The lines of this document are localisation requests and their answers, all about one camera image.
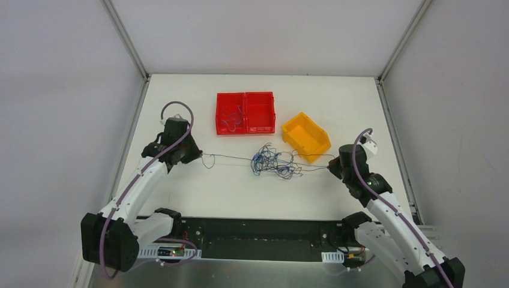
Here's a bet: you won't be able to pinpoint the blue purple black wires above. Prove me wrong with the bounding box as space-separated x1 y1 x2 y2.
200 143 335 181

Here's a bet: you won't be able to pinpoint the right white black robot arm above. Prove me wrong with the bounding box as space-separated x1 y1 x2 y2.
328 141 466 287

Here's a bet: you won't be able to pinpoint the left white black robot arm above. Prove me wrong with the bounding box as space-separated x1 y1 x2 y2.
80 117 202 272

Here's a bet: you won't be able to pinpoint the yellow plastic bin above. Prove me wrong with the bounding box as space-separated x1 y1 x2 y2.
282 112 331 164

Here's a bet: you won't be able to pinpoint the left red plastic bin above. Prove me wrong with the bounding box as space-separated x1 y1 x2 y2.
215 92 246 136

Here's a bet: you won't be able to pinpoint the red plastic bin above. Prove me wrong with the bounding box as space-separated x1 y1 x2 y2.
215 92 246 136
244 91 276 134

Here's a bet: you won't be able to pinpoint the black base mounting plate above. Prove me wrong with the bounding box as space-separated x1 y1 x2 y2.
156 217 367 262

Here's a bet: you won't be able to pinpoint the right red plastic bin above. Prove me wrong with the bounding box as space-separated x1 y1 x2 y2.
244 91 276 134

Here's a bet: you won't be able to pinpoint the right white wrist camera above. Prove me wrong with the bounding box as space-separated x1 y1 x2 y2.
360 133 378 159

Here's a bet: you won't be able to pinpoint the right white cable duct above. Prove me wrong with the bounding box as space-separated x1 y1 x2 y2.
321 251 345 263

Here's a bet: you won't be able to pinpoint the white cable duct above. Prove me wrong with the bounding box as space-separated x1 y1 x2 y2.
137 245 202 260
321 251 345 263

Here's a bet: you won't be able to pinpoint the left white cable duct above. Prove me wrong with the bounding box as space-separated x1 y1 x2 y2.
137 245 202 260

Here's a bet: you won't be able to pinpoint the aluminium frame rail left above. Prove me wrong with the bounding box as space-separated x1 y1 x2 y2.
71 0 151 288

